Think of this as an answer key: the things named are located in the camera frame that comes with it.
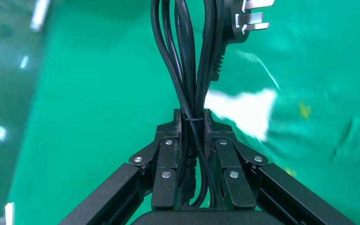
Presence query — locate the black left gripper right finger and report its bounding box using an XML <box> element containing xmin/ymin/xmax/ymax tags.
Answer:
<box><xmin>203</xmin><ymin>108</ymin><xmax>354</xmax><ymax>225</ymax></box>

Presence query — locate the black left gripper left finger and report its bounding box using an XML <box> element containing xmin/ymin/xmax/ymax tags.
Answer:
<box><xmin>59</xmin><ymin>108</ymin><xmax>182</xmax><ymax>225</ymax></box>

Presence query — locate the black power cable with plug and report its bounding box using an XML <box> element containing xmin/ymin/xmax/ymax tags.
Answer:
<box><xmin>150</xmin><ymin>0</ymin><xmax>275</xmax><ymax>209</ymax></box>

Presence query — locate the green table cloth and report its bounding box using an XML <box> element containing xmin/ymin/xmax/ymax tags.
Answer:
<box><xmin>7</xmin><ymin>0</ymin><xmax>360</xmax><ymax>225</ymax></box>

